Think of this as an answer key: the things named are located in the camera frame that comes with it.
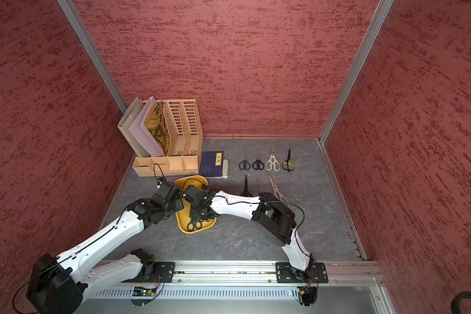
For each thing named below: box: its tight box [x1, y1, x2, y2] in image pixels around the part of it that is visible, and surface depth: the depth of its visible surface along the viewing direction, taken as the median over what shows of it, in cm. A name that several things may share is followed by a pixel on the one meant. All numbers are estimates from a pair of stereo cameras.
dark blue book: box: [198, 150, 224, 179], surface depth 109 cm
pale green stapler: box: [222, 158, 229, 179], surface depth 105 cm
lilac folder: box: [128, 95, 165, 157], surface depth 94 cm
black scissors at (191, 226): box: [187, 217, 203, 233], surface depth 86 cm
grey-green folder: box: [117, 96, 150, 158], surface depth 91 cm
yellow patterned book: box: [145, 100, 171, 156], surface depth 103 cm
